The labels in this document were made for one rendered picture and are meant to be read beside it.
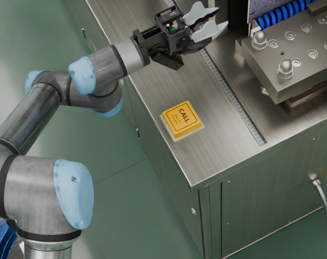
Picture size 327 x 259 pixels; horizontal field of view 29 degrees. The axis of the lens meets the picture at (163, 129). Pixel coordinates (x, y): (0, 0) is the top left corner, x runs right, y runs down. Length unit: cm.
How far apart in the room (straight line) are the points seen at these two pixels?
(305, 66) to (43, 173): 67
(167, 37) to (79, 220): 46
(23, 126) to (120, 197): 120
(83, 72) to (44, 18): 159
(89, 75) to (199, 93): 34
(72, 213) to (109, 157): 144
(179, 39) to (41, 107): 33
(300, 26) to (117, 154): 120
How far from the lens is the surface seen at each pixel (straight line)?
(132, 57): 138
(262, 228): 215
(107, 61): 137
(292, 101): 157
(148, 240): 240
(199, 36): 143
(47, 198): 111
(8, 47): 291
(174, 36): 137
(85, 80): 137
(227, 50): 166
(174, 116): 154
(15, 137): 128
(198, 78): 161
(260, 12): 155
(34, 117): 135
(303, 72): 148
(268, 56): 150
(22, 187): 112
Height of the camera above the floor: 228
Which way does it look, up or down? 63 degrees down
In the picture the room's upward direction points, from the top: 10 degrees counter-clockwise
